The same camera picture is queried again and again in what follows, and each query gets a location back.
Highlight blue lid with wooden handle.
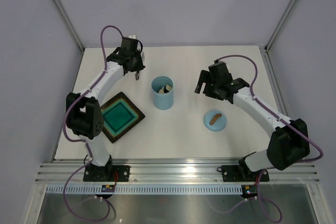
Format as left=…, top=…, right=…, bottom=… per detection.
left=203, top=110, right=227, bottom=132

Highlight blue cylindrical lunch box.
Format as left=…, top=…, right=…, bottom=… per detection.
left=151, top=76, right=174, bottom=110

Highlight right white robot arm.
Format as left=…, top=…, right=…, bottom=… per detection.
left=195, top=61, right=310, bottom=180

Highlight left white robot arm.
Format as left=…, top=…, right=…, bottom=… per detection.
left=63, top=36, right=145, bottom=181

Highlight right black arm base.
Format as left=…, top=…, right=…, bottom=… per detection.
left=216, top=156, right=270, bottom=182

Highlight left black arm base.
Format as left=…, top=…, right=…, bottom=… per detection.
left=83, top=157, right=131, bottom=182

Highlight black teal square plate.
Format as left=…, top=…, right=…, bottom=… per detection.
left=100, top=92, right=145, bottom=143

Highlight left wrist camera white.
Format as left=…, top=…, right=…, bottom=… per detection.
left=128, top=34, right=137, bottom=39

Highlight left aluminium frame post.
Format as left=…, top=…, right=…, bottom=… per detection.
left=51, top=0, right=85, bottom=54

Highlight aluminium frame post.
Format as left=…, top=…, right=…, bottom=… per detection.
left=51, top=0, right=85, bottom=54
left=264, top=0, right=299, bottom=54

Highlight right aluminium frame post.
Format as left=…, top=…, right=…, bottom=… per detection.
left=264, top=0, right=299, bottom=54

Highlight aluminium rail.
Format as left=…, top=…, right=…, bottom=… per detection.
left=35, top=158, right=320, bottom=184

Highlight white slotted cable duct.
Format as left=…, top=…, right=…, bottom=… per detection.
left=46, top=184, right=243, bottom=195

